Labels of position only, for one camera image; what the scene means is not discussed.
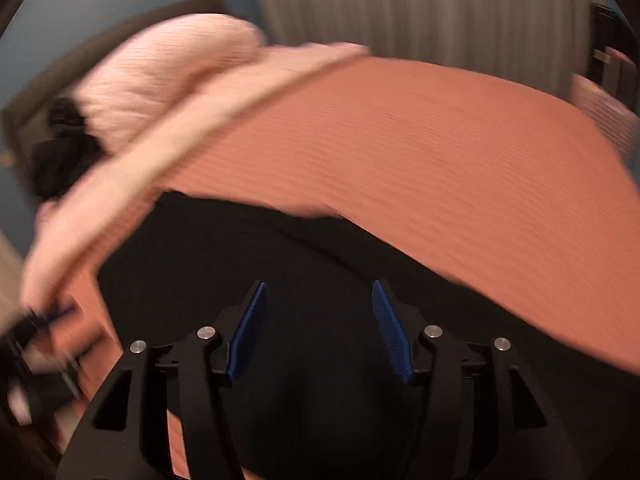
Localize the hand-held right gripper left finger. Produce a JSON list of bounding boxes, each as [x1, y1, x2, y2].
[[57, 281, 268, 480]]

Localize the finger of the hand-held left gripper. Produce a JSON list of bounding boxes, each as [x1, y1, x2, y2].
[[22, 302, 83, 333]]

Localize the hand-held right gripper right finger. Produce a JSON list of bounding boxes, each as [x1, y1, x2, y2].
[[371, 279, 591, 480]]

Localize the black pants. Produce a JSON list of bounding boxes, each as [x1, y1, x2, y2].
[[97, 192, 640, 480]]

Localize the dark cloth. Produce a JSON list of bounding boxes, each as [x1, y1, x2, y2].
[[30, 95, 106, 201]]

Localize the orange quilted bedspread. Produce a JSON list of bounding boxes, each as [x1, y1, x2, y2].
[[55, 55, 640, 480]]

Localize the pale pink blanket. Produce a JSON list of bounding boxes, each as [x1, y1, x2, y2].
[[22, 42, 371, 311]]

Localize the grey padded headboard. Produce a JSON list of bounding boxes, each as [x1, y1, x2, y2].
[[0, 0, 226, 171]]

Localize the pink floral pillow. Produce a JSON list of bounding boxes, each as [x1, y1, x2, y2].
[[75, 12, 268, 151]]

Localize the pink hard suitcase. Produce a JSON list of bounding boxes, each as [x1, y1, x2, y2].
[[570, 47, 640, 161]]

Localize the grey pleated curtain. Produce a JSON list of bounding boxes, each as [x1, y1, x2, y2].
[[247, 0, 601, 96]]

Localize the black hard suitcase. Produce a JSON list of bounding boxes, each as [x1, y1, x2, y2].
[[590, 2, 640, 91]]

